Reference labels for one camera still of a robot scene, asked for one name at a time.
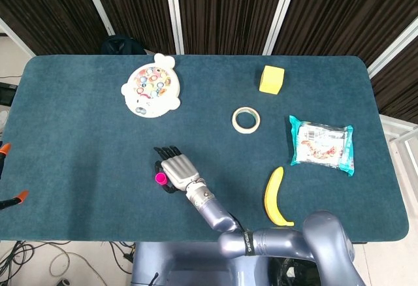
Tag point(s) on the white metal rack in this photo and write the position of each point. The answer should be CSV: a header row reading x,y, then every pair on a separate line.
x,y
396,134

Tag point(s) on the black orange-tipped left robot hand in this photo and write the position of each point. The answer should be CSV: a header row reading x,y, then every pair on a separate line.
x,y
21,196

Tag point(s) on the blue felt table cover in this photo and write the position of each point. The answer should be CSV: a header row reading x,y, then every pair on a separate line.
x,y
81,136

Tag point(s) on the magenta plastic cup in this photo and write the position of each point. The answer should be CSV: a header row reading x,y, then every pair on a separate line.
x,y
160,178

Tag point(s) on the black box device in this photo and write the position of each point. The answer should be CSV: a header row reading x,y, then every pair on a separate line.
x,y
6,95

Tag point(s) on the black backpack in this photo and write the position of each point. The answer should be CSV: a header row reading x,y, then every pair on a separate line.
x,y
121,46

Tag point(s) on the white partition frame post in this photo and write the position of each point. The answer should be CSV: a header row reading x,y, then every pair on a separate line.
x,y
97,2
16,40
281,11
174,11
392,53

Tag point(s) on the blue-grey robot torso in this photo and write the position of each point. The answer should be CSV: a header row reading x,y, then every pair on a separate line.
x,y
183,266

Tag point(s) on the dark brown slatted partition panel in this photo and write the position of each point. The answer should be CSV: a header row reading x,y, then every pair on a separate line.
x,y
137,5
42,5
401,87
225,11
343,11

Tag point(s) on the yellow banana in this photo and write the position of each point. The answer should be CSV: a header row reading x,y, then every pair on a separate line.
x,y
272,198

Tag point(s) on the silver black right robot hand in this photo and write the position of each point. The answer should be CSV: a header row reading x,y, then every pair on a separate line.
x,y
181,171

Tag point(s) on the grey floor caster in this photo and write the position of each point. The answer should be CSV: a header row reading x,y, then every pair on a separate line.
x,y
63,282

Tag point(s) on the black trash bag bin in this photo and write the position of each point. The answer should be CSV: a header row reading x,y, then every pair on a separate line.
x,y
294,274

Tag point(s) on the white fishing game toy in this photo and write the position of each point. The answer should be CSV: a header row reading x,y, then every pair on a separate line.
x,y
150,87

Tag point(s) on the beige masking tape roll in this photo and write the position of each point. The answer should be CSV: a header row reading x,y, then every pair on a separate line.
x,y
246,130

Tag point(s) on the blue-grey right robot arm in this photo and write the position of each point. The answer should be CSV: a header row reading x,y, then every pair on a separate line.
x,y
212,214

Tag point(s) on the teal snack packet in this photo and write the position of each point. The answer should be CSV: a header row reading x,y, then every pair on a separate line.
x,y
321,145

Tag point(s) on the yellow sponge block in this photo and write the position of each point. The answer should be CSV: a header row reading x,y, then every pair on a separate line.
x,y
271,80

